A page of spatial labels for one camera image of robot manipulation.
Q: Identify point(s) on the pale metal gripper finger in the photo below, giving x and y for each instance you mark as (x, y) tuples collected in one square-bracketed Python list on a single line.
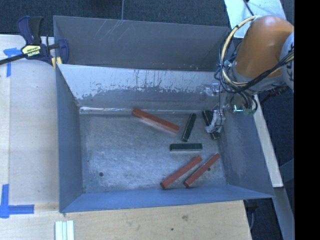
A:
[(212, 129), (218, 116)]

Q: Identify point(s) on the dark green block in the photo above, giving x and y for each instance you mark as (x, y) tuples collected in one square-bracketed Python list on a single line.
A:
[(189, 127), (186, 147), (207, 116)]

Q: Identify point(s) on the red-brown flat block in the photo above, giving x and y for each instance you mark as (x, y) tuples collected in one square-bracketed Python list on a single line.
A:
[(156, 121), (181, 172), (202, 170)]

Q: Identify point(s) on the grey metal bin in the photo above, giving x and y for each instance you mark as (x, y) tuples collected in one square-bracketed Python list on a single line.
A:
[(140, 146)]

